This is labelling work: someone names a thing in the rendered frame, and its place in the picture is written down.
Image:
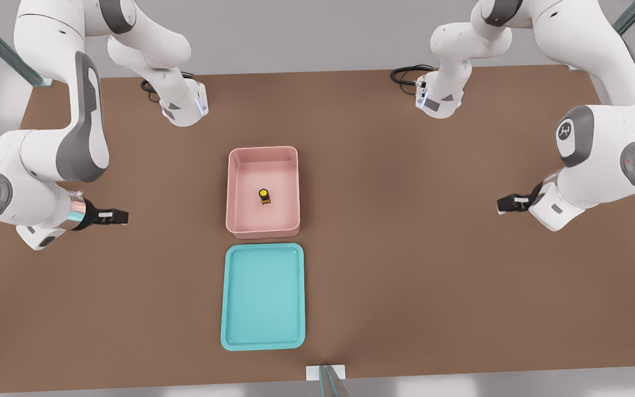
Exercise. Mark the pink plastic box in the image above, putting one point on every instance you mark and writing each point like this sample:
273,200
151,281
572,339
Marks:
263,192

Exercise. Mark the yellow and black button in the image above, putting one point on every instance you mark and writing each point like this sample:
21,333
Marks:
264,196

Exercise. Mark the pale blue-green tray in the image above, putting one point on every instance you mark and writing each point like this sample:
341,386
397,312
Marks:
263,296

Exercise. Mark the silver frame post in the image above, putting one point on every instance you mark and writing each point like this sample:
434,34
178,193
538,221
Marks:
328,380
629,16
0,47

